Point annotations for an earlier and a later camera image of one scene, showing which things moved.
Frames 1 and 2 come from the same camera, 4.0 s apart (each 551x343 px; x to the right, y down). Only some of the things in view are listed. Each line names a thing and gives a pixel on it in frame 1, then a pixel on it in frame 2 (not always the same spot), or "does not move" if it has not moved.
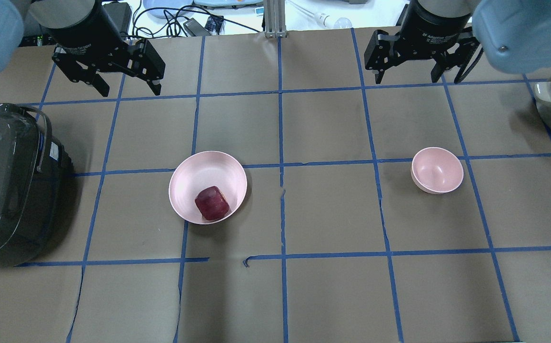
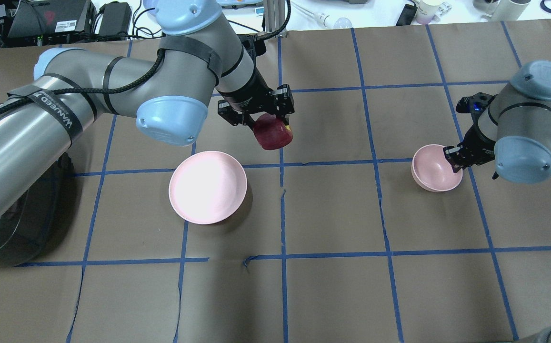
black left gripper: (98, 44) → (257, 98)
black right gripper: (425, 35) → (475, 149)
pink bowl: (436, 170) does not move
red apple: (212, 203) → (271, 132)
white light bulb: (325, 20) does not move
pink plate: (199, 171) does not move
